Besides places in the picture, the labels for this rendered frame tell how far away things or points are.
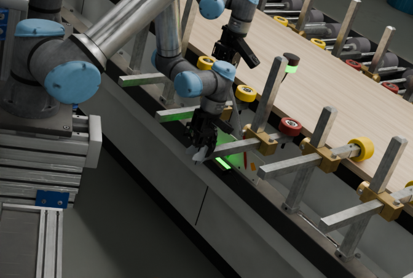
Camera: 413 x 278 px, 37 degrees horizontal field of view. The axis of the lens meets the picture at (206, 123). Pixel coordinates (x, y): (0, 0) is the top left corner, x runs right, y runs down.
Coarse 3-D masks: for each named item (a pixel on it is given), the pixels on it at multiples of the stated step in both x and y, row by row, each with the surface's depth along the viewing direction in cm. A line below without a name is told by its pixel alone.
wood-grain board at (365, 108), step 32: (192, 32) 279; (256, 32) 302; (288, 32) 315; (320, 64) 286; (256, 96) 240; (288, 96) 244; (320, 96) 253; (352, 96) 262; (384, 96) 272; (352, 128) 234; (384, 128) 242; (352, 160) 211
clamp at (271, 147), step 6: (246, 126) 220; (246, 132) 219; (252, 132) 217; (264, 132) 219; (246, 138) 219; (258, 138) 215; (264, 138) 215; (264, 144) 213; (270, 144) 212; (276, 144) 214; (258, 150) 216; (264, 150) 213; (270, 150) 214
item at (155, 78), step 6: (120, 78) 229; (126, 78) 229; (132, 78) 231; (138, 78) 232; (144, 78) 234; (150, 78) 236; (156, 78) 238; (162, 78) 240; (120, 84) 229; (126, 84) 230; (132, 84) 232; (138, 84) 234; (144, 84) 236
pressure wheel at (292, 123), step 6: (282, 120) 223; (288, 120) 224; (294, 120) 225; (282, 126) 221; (288, 126) 220; (294, 126) 221; (300, 126) 222; (282, 132) 222; (288, 132) 220; (294, 132) 220; (282, 144) 227
